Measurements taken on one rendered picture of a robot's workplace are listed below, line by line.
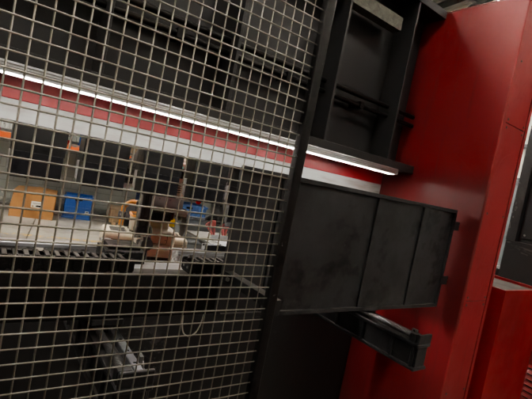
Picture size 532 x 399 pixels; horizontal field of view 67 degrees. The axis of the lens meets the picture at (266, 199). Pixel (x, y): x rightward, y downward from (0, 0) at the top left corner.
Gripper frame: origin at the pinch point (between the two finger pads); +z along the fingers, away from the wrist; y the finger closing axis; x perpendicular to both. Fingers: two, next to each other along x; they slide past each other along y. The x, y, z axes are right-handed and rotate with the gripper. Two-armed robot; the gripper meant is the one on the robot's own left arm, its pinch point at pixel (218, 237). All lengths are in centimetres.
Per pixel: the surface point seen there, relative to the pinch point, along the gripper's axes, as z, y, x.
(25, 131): -19, -82, -28
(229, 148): -27.8, -11.6, -31.5
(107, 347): 45, -61, -52
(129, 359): 48, -58, -57
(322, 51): -12, -34, -106
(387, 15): -86, 45, -78
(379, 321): 42, 43, -48
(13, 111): -23, -86, -30
